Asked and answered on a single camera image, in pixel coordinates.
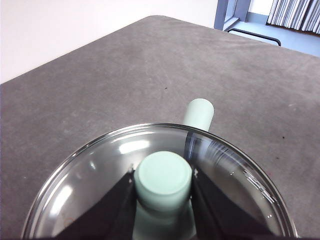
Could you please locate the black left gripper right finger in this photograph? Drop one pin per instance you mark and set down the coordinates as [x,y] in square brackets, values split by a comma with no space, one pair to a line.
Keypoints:
[220,215]

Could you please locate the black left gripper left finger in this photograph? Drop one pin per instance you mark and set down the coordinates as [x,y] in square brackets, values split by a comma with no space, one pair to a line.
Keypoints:
[112,212]

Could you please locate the glass lid with green knob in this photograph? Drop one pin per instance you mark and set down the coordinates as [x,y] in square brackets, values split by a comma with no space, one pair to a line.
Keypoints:
[162,177]

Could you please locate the black metal bar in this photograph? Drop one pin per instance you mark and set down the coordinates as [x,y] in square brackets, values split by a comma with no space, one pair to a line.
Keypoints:
[260,37]

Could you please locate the white slatted blinds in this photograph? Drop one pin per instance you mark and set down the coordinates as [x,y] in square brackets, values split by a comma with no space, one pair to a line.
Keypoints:
[292,13]

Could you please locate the blue-grey door frame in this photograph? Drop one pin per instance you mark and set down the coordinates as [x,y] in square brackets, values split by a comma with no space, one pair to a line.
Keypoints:
[221,12]

